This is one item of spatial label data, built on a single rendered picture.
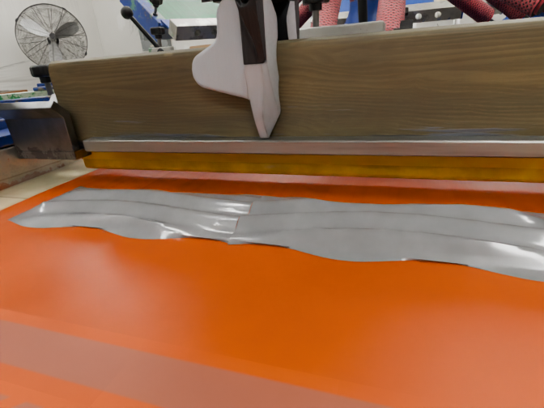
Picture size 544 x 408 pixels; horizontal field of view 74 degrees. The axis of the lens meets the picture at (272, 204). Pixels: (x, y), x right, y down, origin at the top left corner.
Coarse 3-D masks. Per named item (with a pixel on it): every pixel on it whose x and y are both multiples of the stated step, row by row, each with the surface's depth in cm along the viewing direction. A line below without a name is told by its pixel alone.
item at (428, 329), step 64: (320, 192) 27; (384, 192) 26; (448, 192) 25; (512, 192) 24; (256, 256) 19; (192, 320) 15; (256, 320) 15; (320, 320) 14; (384, 320) 14; (448, 320) 14; (512, 320) 14; (384, 384) 12; (448, 384) 11; (512, 384) 11
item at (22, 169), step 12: (0, 156) 33; (12, 156) 34; (0, 168) 33; (12, 168) 34; (24, 168) 35; (36, 168) 37; (48, 168) 38; (0, 180) 33; (12, 180) 34; (24, 180) 35
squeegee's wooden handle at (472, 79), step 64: (64, 64) 31; (128, 64) 29; (192, 64) 27; (320, 64) 24; (384, 64) 23; (448, 64) 22; (512, 64) 21; (128, 128) 31; (192, 128) 29; (256, 128) 27; (320, 128) 26; (384, 128) 24; (448, 128) 23; (512, 128) 22
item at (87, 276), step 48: (48, 192) 32; (192, 192) 29; (240, 192) 28; (0, 240) 24; (48, 240) 23; (96, 240) 22; (144, 240) 22; (192, 240) 21; (0, 288) 18; (48, 288) 18; (96, 288) 18; (144, 288) 17; (144, 336) 14
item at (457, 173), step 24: (120, 168) 35; (144, 168) 34; (168, 168) 33; (192, 168) 32; (216, 168) 31; (240, 168) 30; (264, 168) 30; (288, 168) 29; (312, 168) 28; (336, 168) 28; (360, 168) 27; (384, 168) 27; (408, 168) 26; (432, 168) 25; (456, 168) 25; (480, 168) 24; (504, 168) 24; (528, 168) 24
